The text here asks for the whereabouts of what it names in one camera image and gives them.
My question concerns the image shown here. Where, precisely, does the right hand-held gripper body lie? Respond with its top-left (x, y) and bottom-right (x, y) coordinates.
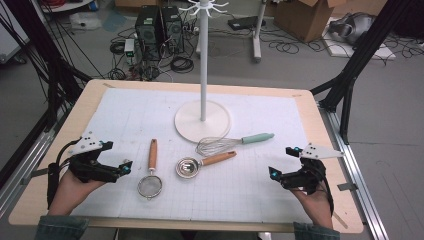
top-left (287, 143), bottom-right (344, 196)

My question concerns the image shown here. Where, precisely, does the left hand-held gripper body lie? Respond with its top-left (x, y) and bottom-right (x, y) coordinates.
top-left (68, 130), bottom-right (108, 184)

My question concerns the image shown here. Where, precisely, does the wooden-handled mesh strainer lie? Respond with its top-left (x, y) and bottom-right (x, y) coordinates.
top-left (136, 138), bottom-right (164, 200)

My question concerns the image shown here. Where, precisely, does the whisk with mint handle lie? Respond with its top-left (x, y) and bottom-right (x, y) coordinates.
top-left (194, 132), bottom-right (276, 158)

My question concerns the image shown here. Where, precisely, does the wooden-handled metal scoop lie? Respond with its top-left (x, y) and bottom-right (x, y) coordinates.
top-left (175, 150), bottom-right (238, 180)

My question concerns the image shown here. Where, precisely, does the white rack stand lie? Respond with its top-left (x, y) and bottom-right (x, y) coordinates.
top-left (174, 0), bottom-right (233, 145)

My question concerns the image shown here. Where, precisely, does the person's right hand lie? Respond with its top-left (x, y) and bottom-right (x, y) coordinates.
top-left (289, 186), bottom-right (334, 230)

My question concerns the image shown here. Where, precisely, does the person's left hand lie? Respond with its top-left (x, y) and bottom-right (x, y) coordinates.
top-left (48, 170), bottom-right (108, 217)

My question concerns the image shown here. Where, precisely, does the white grid mat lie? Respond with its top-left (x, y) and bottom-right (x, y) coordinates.
top-left (71, 87), bottom-right (313, 224)

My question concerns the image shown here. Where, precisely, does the grey table clamp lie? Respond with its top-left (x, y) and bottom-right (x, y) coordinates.
top-left (337, 182), bottom-right (359, 192)
top-left (19, 168), bottom-right (49, 186)

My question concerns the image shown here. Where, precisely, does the small white power unit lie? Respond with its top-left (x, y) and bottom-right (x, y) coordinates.
top-left (123, 38), bottom-right (136, 66)

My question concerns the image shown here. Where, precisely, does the white foam board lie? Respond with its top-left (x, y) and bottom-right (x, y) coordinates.
top-left (321, 16), bottom-right (398, 61)

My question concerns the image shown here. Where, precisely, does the white metal stand leg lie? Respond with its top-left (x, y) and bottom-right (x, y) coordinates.
top-left (251, 0), bottom-right (268, 64)

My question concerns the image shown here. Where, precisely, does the black computer tower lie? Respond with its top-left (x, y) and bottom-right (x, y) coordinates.
top-left (161, 5), bottom-right (185, 54)
top-left (134, 5), bottom-right (164, 62)

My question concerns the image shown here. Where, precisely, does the clear plastic bag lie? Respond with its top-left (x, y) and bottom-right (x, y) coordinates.
top-left (69, 12), bottom-right (103, 31)

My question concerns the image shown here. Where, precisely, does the brown cardboard box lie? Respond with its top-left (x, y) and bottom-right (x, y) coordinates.
top-left (273, 0), bottom-right (348, 44)

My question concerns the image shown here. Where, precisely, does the grey bag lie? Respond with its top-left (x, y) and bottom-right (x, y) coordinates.
top-left (328, 12), bottom-right (377, 46)

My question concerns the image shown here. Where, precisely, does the flat black device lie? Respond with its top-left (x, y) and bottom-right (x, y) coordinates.
top-left (227, 15), bottom-right (267, 32)

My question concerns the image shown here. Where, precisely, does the white cabinet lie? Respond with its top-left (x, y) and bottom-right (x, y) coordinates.
top-left (0, 0), bottom-right (30, 64)

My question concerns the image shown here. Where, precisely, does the white round table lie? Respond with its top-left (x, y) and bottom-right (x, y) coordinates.
top-left (39, 0), bottom-right (94, 14)

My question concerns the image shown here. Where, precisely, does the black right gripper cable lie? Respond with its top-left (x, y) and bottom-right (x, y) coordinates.
top-left (315, 162), bottom-right (336, 215)

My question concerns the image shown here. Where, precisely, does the aluminium rail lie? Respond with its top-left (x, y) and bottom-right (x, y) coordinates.
top-left (318, 104), bottom-right (389, 240)
top-left (0, 109), bottom-right (64, 218)

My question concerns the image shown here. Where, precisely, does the black metal frame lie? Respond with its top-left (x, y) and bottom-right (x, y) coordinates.
top-left (0, 0), bottom-right (93, 189)
top-left (309, 0), bottom-right (424, 146)

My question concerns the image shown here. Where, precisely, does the black cable coil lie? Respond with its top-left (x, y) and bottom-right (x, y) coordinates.
top-left (170, 55), bottom-right (195, 74)

